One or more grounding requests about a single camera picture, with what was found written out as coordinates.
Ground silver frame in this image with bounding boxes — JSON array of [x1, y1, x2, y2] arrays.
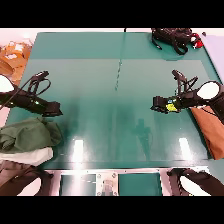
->
[[42, 166, 224, 197]]

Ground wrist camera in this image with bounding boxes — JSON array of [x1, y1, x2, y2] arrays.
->
[[27, 70, 52, 96], [171, 69, 199, 95]]

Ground black cable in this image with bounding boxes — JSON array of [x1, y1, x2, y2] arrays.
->
[[0, 75, 41, 110]]

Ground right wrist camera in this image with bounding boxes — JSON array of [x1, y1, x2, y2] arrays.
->
[[171, 69, 199, 95]]

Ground brown garment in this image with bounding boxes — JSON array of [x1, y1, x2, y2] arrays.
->
[[190, 105, 224, 161]]

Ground white garment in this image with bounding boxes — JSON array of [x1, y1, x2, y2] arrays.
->
[[0, 146, 55, 168]]

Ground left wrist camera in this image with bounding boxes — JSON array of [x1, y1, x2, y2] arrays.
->
[[27, 70, 52, 96]]

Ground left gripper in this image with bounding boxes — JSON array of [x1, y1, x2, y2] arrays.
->
[[41, 101, 64, 118]]

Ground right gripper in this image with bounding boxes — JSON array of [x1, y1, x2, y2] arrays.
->
[[151, 95, 182, 115]]

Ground green garment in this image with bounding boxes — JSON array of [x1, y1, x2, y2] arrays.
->
[[0, 116, 64, 155]]

